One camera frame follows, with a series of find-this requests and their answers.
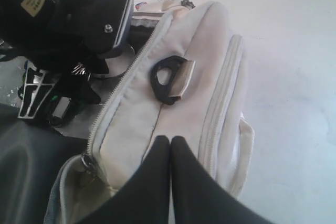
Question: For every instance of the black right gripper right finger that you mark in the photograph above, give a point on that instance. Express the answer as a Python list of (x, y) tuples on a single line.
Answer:
[(197, 198)]

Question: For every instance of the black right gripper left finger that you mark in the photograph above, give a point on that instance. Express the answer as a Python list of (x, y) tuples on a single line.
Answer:
[(145, 198)]

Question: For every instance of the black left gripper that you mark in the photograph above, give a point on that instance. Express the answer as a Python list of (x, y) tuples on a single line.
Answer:
[(55, 35)]

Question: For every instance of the beige duffel bag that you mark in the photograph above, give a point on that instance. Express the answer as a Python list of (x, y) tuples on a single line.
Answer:
[(188, 80)]

